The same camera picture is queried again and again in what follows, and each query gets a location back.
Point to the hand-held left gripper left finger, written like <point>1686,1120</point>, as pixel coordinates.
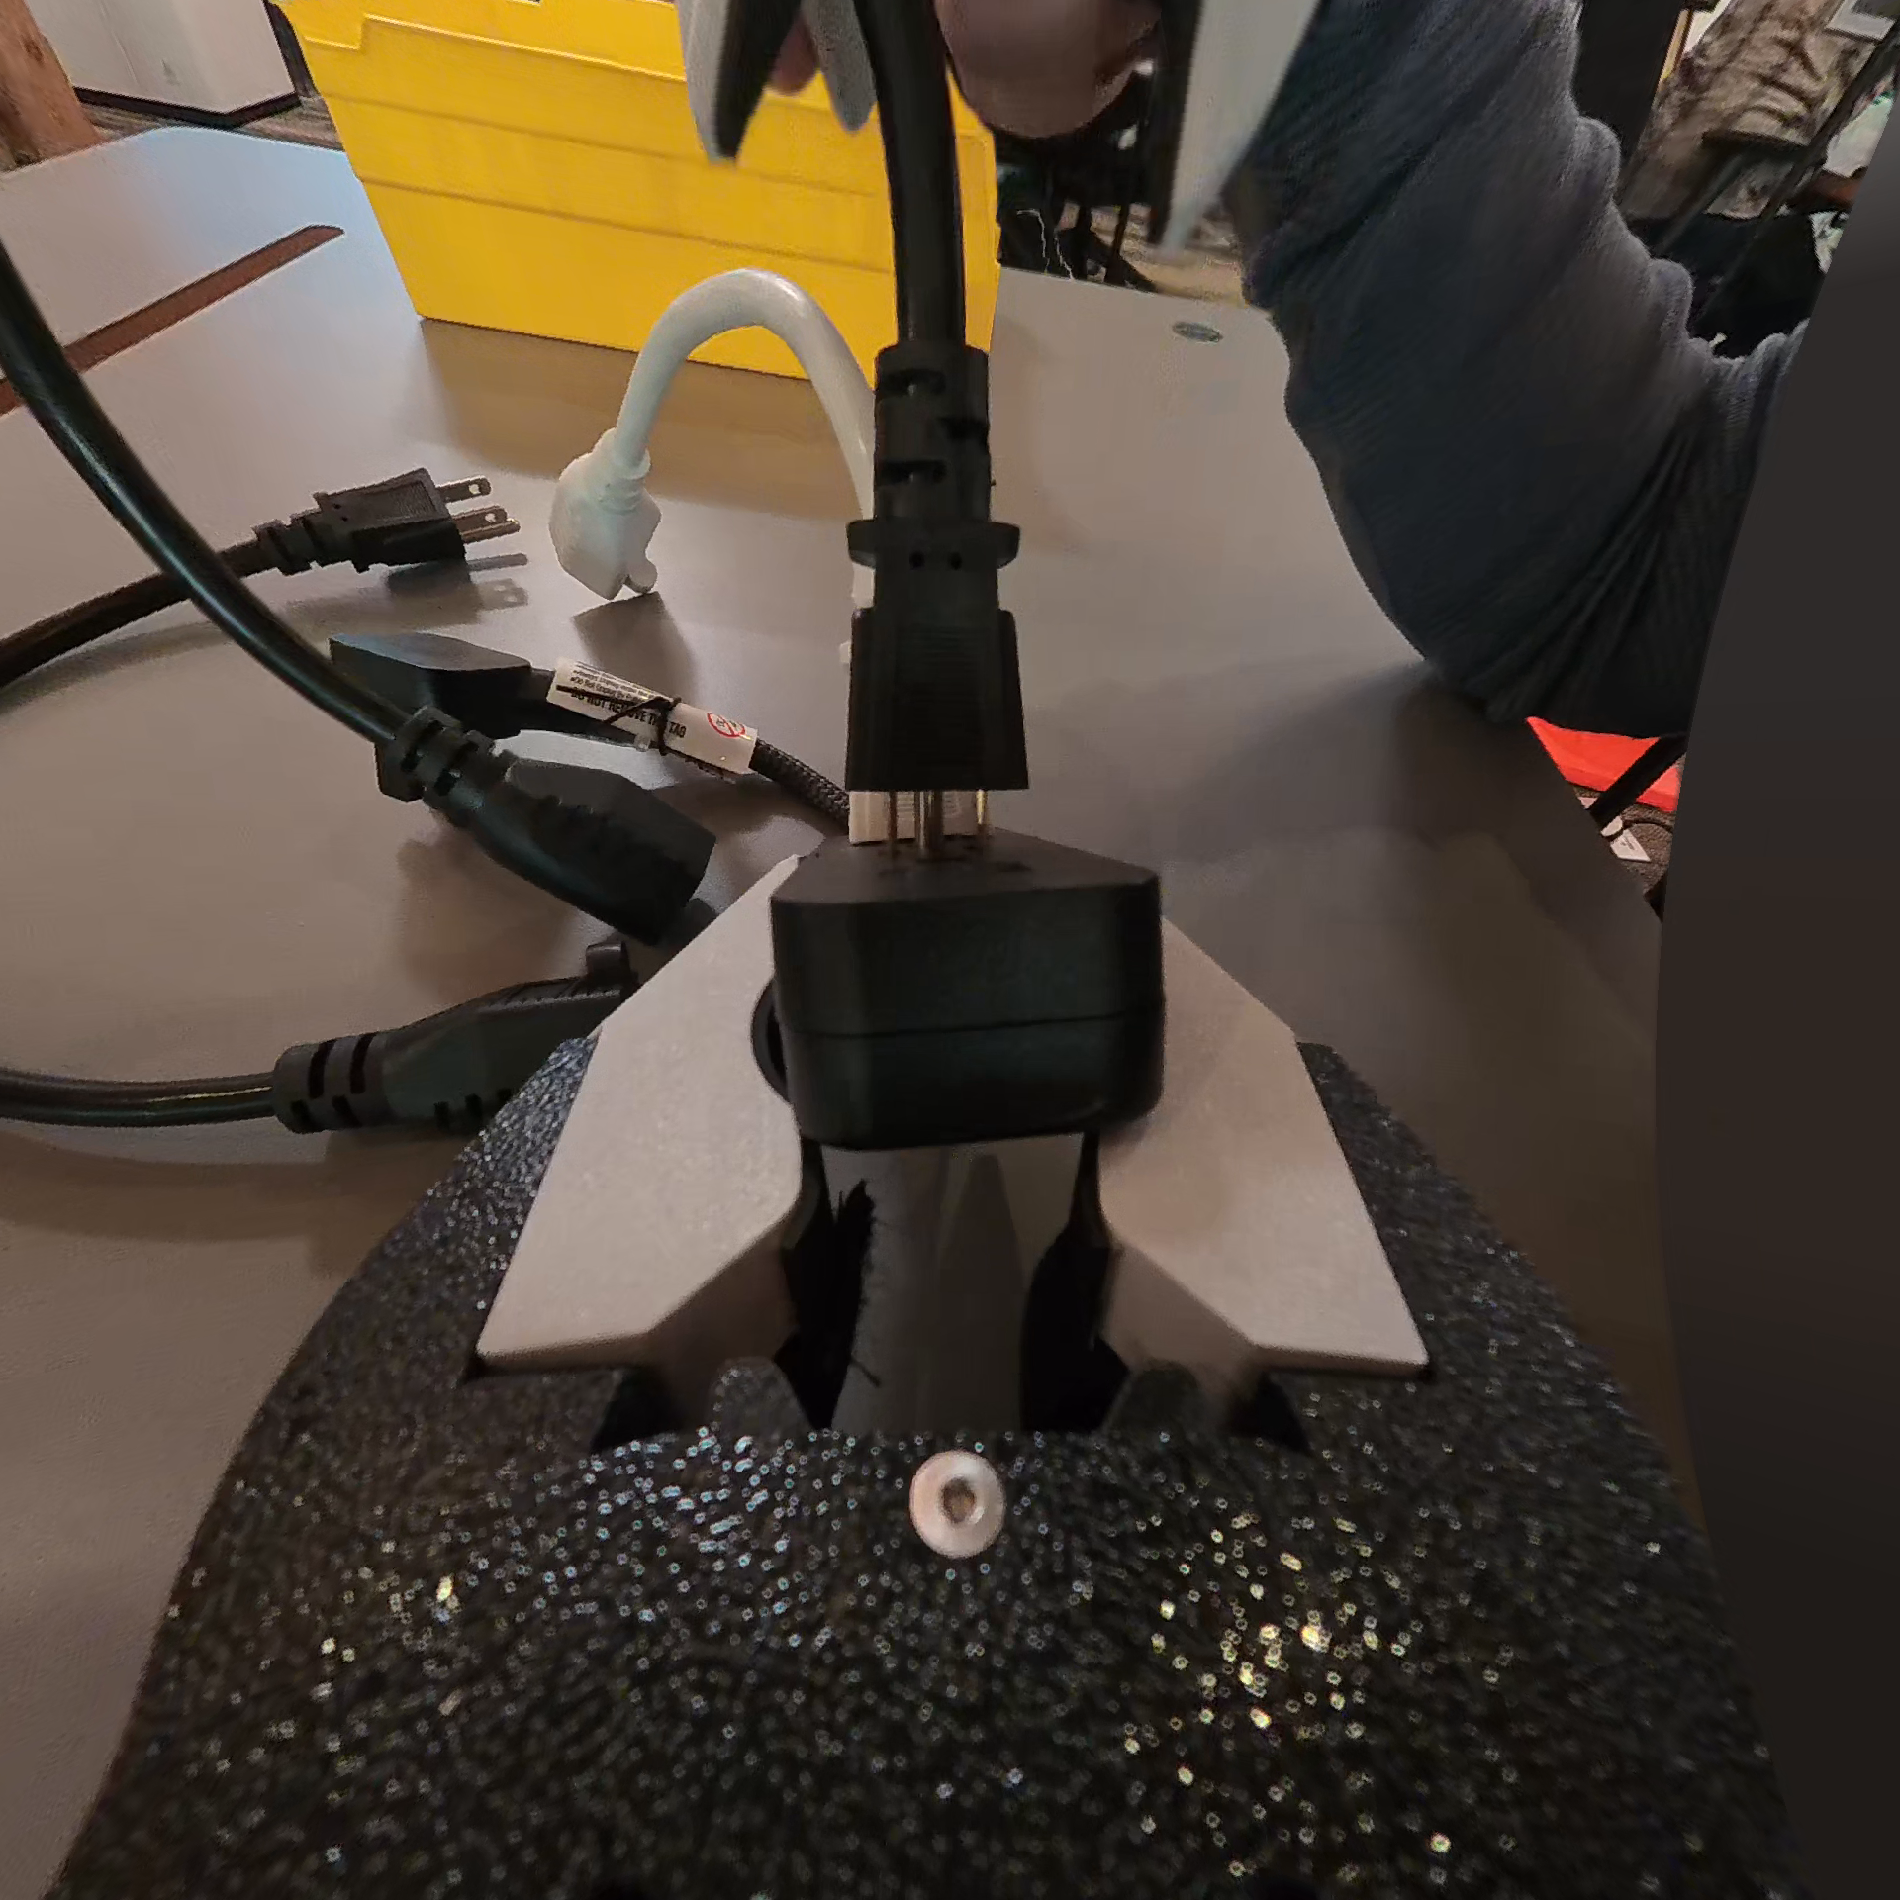
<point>654,1157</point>

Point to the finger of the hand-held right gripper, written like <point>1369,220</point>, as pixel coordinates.
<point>728,61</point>
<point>1232,88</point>

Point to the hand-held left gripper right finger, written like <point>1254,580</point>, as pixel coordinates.
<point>1263,1189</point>

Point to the black power adapter block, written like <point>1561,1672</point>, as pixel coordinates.
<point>967,980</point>

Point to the person's right forearm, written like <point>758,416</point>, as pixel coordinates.
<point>1485,372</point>

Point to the person's right hand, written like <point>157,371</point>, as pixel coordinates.
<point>1054,61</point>

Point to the yellow plastic bin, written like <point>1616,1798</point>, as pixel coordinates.
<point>521,180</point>

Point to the white cabinet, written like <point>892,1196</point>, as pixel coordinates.
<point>179,53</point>

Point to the bright orange object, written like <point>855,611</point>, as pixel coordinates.
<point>1604,757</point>

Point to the wooden post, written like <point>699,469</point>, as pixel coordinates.
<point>44,75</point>

